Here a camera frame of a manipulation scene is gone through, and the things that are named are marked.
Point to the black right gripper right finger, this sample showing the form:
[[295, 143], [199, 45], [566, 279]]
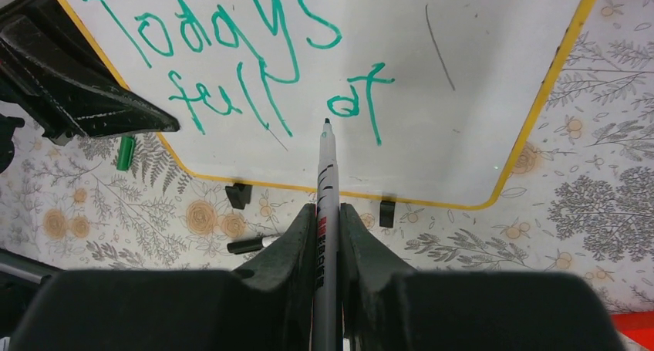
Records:
[[390, 305]]

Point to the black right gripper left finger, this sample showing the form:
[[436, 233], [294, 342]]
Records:
[[264, 304]]

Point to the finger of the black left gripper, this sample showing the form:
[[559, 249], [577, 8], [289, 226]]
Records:
[[53, 73]]

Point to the green whiteboard marker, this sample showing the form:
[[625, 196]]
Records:
[[325, 316]]

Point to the green marker cap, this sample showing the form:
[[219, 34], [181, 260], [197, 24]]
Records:
[[125, 153]]

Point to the yellow framed whiteboard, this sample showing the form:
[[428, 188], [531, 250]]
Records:
[[429, 100]]

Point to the black whiteboard marker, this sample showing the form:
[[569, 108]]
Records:
[[251, 245]]

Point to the floral tablecloth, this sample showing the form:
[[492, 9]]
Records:
[[578, 200]]

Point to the red triangular block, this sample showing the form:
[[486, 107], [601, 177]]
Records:
[[636, 326]]

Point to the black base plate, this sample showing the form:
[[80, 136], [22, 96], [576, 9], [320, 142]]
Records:
[[21, 278]]

